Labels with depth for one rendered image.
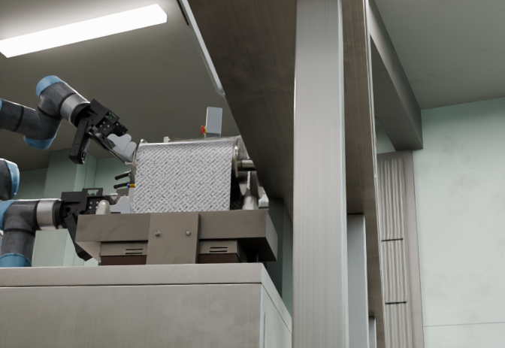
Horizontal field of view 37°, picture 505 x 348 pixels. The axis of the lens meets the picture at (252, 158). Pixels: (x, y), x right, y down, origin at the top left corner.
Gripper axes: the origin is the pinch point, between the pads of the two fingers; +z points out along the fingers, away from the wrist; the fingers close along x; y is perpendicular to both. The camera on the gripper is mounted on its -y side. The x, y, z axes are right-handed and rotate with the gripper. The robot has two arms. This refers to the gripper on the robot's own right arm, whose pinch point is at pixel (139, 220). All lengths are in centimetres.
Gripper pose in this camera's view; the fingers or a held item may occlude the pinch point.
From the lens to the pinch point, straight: 180.2
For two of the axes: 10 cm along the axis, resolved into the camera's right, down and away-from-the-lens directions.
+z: 9.9, -0.4, -1.7
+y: 0.3, -9.1, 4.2
